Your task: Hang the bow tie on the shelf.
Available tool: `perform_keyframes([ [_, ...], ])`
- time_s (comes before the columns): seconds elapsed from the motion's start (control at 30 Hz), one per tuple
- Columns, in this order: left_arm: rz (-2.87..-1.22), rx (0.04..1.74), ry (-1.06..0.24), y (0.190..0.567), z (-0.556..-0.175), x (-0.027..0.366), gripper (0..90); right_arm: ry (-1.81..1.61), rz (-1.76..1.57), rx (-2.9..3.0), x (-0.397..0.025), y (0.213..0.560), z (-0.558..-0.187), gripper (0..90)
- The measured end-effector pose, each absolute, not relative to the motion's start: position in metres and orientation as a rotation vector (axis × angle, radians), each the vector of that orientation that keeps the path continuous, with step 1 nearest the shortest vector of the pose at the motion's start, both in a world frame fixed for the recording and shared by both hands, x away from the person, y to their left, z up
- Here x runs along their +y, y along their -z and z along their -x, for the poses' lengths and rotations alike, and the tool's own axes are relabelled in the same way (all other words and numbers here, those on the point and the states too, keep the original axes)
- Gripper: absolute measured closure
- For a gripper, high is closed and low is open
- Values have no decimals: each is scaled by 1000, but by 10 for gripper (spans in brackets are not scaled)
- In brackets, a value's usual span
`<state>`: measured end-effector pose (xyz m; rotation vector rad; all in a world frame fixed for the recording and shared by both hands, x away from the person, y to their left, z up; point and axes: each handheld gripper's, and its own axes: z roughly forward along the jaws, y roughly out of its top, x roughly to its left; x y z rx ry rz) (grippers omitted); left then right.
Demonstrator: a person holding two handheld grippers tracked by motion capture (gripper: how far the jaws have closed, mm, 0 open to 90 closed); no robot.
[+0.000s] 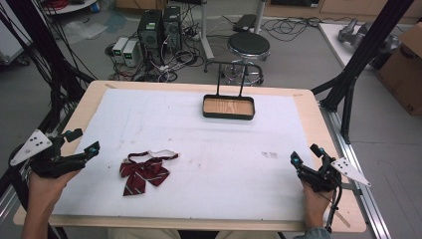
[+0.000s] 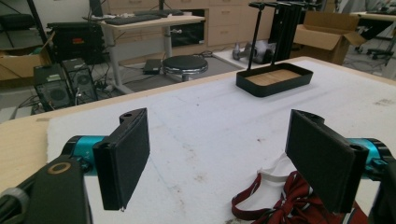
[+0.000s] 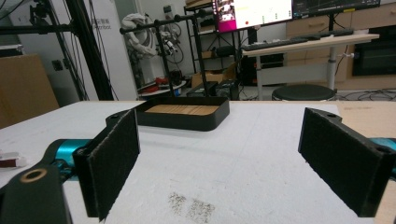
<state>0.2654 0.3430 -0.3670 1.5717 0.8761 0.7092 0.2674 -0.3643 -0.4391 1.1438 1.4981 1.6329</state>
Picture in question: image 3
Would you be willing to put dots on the white standing panel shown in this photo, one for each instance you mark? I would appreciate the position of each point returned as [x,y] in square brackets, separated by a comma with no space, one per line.
[116,59]

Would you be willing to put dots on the black keyboard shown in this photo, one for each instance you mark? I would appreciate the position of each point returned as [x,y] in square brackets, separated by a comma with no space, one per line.
[274,44]
[327,33]

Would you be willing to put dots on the light wooden cabinet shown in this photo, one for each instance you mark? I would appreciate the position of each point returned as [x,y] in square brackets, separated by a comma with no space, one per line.
[370,17]

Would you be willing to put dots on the black oven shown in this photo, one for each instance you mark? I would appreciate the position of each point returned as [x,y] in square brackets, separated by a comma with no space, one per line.
[375,51]

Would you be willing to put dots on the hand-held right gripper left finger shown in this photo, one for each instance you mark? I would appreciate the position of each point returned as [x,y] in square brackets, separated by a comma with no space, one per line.
[107,168]

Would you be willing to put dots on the black metal pipe rack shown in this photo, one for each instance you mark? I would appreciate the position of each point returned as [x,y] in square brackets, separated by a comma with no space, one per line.
[199,53]

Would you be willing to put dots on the black equipment case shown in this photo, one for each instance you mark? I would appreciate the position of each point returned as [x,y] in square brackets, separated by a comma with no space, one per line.
[228,89]
[202,89]

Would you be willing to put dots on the black tray with wooden bottom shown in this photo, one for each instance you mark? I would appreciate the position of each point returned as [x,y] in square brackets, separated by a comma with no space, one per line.
[186,119]

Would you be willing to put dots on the small red and white packet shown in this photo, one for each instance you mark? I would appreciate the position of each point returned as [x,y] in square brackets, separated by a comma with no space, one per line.
[11,161]

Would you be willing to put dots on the light wooden office desk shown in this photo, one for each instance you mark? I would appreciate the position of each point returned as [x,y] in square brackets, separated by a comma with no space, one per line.
[311,43]

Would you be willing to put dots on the brown cardboard sheet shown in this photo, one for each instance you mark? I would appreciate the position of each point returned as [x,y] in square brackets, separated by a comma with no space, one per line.
[25,90]

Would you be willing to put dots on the computer monitor with white screen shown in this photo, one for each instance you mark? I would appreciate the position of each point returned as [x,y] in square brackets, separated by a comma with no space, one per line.
[261,12]

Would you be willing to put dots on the round white side table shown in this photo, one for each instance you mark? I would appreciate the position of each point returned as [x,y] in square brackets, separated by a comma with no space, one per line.
[162,88]

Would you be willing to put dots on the computer monitor with dark screen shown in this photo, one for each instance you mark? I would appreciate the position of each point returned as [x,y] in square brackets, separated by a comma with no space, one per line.
[333,6]

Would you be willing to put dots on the white table mat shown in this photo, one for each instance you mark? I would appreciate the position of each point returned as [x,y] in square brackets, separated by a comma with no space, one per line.
[224,165]

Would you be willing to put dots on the black round stool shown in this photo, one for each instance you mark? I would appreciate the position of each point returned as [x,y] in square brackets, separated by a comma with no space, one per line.
[303,92]

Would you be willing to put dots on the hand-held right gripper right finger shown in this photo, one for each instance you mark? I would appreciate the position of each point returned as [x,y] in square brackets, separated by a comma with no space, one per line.
[342,165]

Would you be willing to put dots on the white robot figure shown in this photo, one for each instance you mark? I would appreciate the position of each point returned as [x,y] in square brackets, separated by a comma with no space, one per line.
[137,34]

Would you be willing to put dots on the black metal tripod stand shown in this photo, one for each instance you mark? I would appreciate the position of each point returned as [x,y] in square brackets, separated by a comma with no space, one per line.
[88,53]

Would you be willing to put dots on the brown cardboard box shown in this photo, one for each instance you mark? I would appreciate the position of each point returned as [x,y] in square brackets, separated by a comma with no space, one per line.
[211,76]

